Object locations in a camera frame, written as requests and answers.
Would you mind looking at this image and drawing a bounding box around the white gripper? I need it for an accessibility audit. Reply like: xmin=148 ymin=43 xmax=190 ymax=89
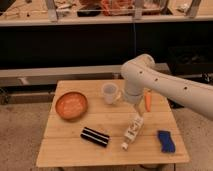
xmin=115 ymin=89 xmax=144 ymax=117

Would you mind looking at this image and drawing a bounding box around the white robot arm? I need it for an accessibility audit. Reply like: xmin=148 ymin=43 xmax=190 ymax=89
xmin=121 ymin=54 xmax=213 ymax=121

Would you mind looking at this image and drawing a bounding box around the orange carrot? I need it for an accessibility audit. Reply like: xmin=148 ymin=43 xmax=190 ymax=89
xmin=145 ymin=91 xmax=152 ymax=112

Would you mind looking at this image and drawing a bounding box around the translucent plastic cup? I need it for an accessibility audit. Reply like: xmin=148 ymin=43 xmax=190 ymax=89
xmin=101 ymin=82 xmax=118 ymax=104

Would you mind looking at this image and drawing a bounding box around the white plastic bottle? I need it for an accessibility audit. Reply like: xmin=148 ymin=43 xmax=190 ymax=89
xmin=121 ymin=115 xmax=144 ymax=150

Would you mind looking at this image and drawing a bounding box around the wooden table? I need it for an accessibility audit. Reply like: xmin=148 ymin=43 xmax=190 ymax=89
xmin=36 ymin=80 xmax=189 ymax=167

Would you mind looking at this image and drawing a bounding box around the black striped box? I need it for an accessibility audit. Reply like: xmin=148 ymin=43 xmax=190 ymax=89
xmin=81 ymin=127 xmax=110 ymax=147

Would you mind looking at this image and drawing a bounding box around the blue sponge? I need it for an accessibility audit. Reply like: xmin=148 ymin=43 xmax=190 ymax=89
xmin=157 ymin=130 xmax=176 ymax=153

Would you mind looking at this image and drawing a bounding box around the orange bowl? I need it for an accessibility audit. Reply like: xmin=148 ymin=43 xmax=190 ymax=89
xmin=55 ymin=92 xmax=88 ymax=120

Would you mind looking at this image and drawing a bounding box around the long workbench shelf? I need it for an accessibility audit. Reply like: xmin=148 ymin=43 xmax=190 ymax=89
xmin=0 ymin=0 xmax=213 ymax=27

